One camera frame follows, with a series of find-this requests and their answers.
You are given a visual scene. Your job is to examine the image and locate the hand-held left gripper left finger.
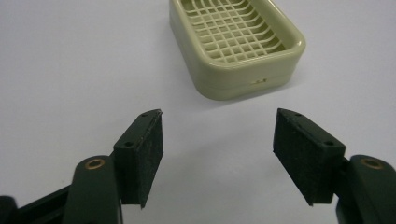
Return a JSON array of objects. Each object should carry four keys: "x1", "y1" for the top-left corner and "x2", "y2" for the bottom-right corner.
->
[{"x1": 61, "y1": 108, "x2": 164, "y2": 224}]

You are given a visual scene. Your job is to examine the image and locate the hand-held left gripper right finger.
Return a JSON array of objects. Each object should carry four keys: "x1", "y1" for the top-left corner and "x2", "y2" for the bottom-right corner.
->
[{"x1": 273, "y1": 107, "x2": 396, "y2": 224}]

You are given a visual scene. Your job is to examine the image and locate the pale green soap dish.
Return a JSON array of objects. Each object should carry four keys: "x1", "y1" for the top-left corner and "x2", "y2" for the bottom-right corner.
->
[{"x1": 168, "y1": 0, "x2": 306, "y2": 102}]

